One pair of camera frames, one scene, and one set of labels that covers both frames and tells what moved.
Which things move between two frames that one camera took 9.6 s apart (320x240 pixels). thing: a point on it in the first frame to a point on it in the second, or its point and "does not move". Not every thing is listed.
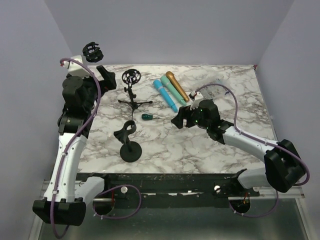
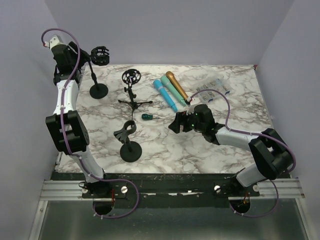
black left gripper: [109, 83] to [84, 58]
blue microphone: [165, 94] does not move
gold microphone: [181, 90] does not move
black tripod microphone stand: [131, 76] does not move
